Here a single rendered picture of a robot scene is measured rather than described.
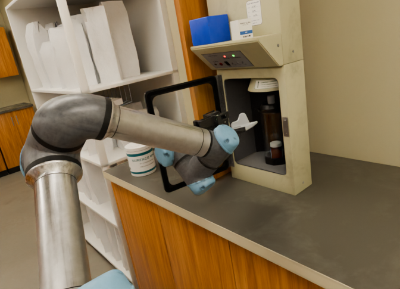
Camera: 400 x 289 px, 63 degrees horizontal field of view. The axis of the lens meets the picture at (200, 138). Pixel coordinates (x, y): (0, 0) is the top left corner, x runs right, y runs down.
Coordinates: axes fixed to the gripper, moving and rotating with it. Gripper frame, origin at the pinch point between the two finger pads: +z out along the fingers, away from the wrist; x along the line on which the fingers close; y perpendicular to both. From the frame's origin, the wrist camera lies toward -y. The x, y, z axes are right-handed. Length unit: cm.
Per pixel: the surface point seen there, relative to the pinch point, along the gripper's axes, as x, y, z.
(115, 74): 114, 17, 13
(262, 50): -13.0, 23.6, 1.2
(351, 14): -16, 26, 53
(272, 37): -14.3, 26.8, 5.0
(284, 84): -13.6, 10.9, 8.7
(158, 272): 56, -79, -24
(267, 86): -4.3, 9.5, 11.5
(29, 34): 180, 53, -10
